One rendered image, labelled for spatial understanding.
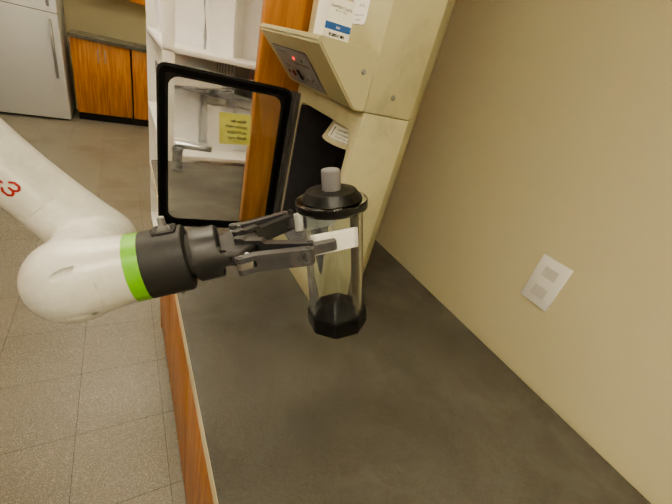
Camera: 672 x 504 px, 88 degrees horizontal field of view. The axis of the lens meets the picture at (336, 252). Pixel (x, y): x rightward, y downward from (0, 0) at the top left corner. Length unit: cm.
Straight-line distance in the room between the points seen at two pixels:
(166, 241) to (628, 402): 87
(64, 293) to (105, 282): 4
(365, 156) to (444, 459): 57
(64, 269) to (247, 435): 36
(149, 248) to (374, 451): 48
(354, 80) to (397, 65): 9
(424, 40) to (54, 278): 67
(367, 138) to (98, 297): 51
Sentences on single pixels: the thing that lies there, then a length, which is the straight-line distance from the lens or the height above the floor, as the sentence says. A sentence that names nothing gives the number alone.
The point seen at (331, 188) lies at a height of 133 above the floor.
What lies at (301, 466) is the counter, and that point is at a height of 94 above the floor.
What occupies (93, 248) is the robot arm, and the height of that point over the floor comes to 122.
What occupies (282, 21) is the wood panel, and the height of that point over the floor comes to 153.
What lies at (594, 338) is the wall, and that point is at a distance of 91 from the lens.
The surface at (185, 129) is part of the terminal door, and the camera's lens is 95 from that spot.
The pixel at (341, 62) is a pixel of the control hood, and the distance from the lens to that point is 65.
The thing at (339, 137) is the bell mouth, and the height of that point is 134.
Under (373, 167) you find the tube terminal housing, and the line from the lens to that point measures 74.
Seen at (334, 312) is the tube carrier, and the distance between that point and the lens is 56.
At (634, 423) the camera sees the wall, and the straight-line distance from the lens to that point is 94.
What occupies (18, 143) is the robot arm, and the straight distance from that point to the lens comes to 64.
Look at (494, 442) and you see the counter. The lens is 81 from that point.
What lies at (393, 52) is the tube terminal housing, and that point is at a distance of 71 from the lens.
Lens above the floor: 149
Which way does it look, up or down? 29 degrees down
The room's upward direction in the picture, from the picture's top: 16 degrees clockwise
